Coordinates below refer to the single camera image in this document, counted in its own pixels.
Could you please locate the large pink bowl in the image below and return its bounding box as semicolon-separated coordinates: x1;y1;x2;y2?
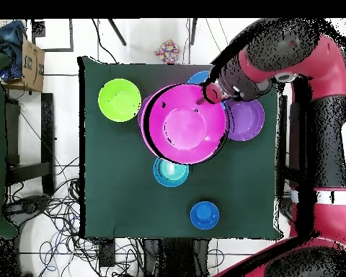
139;83;230;166

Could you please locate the small light blue bowl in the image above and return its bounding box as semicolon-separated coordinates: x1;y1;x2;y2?
153;157;191;188

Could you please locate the large blue bowl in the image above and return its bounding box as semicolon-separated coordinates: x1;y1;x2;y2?
187;70;213;87

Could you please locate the multicoloured bundle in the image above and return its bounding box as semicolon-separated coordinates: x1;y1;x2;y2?
154;38;181;64

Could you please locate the large green bowl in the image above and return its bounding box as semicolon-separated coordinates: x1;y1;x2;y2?
97;78;143;123

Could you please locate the small dark blue bowl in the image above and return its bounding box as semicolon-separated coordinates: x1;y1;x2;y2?
190;201;221;232

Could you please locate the dark green table cloth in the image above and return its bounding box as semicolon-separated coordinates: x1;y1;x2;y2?
77;56;286;240

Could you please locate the cardboard box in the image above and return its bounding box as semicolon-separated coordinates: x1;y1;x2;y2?
0;35;46;93

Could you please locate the blue cloth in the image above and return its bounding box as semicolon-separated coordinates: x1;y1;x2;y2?
0;19;27;83

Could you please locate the black bench frame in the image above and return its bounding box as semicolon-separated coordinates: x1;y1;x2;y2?
4;92;58;197

